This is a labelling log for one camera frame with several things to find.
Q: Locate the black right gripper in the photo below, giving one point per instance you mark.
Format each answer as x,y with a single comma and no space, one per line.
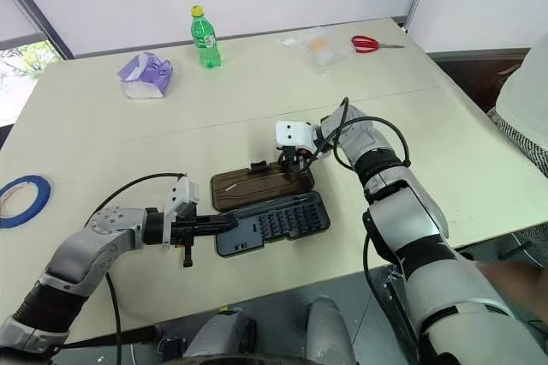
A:
295,153

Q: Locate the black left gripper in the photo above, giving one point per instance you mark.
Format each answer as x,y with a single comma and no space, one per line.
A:
185,231

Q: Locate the black screwdriver bit case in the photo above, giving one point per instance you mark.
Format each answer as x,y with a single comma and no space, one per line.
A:
269,206

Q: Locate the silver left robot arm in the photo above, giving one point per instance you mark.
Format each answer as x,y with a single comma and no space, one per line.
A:
85,238

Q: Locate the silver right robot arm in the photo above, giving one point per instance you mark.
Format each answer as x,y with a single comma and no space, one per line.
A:
406,228

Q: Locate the grey robot leg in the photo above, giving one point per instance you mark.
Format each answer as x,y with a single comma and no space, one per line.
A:
222,337
327,330

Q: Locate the clear plastic bag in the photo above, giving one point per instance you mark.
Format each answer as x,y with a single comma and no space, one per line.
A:
323,50

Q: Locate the green plastic bottle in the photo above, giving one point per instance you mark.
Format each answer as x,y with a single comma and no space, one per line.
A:
205,41

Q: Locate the purple tissue box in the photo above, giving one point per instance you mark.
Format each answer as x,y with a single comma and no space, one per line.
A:
147,78

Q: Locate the blue tape roll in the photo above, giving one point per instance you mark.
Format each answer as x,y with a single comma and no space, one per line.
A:
25,200

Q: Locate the person in white shirt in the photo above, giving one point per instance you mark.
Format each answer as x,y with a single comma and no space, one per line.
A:
524,95

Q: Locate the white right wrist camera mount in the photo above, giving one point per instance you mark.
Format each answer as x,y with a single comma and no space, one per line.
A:
293,133

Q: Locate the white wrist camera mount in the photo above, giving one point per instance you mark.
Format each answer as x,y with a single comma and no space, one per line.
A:
182,198
293,133

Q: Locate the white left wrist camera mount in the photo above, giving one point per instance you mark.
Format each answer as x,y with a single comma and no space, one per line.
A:
182,198

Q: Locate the dark window frame bar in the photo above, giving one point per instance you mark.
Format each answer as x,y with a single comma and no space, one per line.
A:
38,9

